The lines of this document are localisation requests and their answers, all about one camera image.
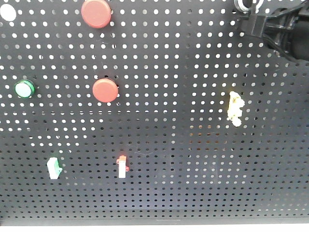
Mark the red push button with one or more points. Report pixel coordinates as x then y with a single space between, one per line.
105 90
96 13

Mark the white red rocker switch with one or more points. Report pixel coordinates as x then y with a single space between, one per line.
122 167

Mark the black perforated pegboard panel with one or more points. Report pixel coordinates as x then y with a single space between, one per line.
175 63

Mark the upper red push button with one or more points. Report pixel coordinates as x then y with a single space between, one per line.
96 13

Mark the white round key switch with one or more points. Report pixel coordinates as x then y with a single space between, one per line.
248 6

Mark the green round push button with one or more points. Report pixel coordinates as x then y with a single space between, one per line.
24 88

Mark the lower red push button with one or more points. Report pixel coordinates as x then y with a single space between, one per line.
105 90

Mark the white round button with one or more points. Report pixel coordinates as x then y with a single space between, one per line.
8 12

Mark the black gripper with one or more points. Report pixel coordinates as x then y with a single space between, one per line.
286 30

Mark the yellow toggle switch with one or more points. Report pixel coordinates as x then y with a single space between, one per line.
234 112

